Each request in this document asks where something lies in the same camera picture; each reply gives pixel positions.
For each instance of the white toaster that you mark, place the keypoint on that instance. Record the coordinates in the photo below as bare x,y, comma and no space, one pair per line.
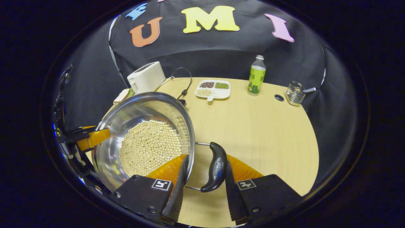
147,77

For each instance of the stainless steel pot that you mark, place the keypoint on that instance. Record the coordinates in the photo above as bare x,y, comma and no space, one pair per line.
133,110

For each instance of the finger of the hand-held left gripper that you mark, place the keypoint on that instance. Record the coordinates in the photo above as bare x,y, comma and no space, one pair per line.
72,130
95,137

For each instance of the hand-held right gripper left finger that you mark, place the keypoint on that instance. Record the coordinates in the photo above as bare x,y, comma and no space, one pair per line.
178,193

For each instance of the white utensil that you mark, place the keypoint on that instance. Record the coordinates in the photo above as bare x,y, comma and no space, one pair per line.
310,90

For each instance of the green label drink bottle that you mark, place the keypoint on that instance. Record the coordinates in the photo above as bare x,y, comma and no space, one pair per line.
256,79

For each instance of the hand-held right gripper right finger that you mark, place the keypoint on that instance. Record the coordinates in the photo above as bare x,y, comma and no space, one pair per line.
232,196

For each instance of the white divided plate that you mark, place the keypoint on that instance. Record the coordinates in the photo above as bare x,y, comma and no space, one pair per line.
212,95

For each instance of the black backdrop cloth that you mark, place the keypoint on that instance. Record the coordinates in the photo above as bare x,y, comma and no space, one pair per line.
221,53

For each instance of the black desk grommet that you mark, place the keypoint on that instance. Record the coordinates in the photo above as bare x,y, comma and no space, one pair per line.
279,98

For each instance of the pile of soybeans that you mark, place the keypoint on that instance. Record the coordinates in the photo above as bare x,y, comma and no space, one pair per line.
148,145

